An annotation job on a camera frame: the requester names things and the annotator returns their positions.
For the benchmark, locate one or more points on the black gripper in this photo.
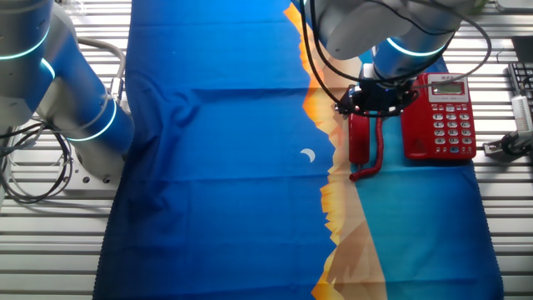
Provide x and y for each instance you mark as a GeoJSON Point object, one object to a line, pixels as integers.
{"type": "Point", "coordinates": [383, 96]}

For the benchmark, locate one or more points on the black keyboard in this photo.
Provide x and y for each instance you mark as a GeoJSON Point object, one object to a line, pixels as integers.
{"type": "Point", "coordinates": [522, 79]}

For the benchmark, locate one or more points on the blue landscape print cloth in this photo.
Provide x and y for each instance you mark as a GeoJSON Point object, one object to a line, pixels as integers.
{"type": "Point", "coordinates": [229, 187]}

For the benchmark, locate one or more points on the red telephone base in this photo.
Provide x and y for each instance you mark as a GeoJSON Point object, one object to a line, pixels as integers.
{"type": "Point", "coordinates": [416, 133]}

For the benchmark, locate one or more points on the black rectangular object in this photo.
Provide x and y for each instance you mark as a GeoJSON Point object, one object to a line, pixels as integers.
{"type": "Point", "coordinates": [524, 49]}

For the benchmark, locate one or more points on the green round object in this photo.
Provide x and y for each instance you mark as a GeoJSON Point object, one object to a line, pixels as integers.
{"type": "Point", "coordinates": [481, 5]}

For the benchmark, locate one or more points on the grey flat device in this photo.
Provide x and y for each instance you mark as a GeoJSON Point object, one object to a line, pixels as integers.
{"type": "Point", "coordinates": [516, 5]}

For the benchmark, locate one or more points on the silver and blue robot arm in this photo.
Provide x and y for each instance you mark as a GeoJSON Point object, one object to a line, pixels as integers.
{"type": "Point", "coordinates": [25, 71]}

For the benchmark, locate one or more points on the red telephone handset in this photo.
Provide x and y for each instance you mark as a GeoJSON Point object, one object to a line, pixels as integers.
{"type": "Point", "coordinates": [359, 139]}

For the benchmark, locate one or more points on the white device at edge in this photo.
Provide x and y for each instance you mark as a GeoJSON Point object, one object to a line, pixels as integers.
{"type": "Point", "coordinates": [510, 146]}

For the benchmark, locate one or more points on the silver camera on stand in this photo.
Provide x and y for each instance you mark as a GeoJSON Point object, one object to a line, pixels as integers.
{"type": "Point", "coordinates": [522, 114]}

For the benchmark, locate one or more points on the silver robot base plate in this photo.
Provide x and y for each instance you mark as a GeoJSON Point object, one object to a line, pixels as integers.
{"type": "Point", "coordinates": [96, 177]}

